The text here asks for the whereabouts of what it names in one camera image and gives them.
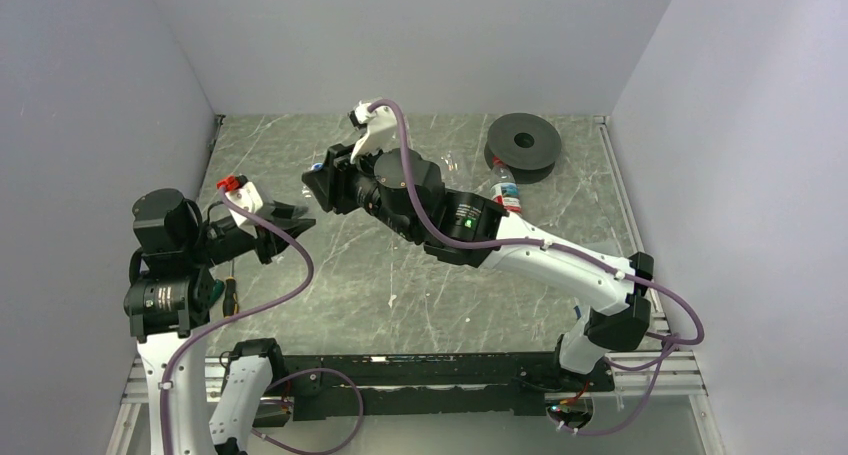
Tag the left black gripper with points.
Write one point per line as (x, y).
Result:
(289, 215)

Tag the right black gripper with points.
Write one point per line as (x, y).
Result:
(332, 183)

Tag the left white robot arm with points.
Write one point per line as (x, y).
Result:
(171, 296)

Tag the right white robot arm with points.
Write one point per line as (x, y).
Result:
(466, 229)

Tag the water bottle red label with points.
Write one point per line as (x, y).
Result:
(504, 189)

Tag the yellow black screwdriver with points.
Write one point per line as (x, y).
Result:
(230, 303)

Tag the black filament spool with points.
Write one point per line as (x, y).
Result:
(527, 144)

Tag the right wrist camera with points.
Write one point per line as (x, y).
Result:
(376, 127)

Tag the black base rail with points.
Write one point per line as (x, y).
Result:
(521, 383)

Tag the aluminium frame rail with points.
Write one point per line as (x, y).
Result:
(249, 366)

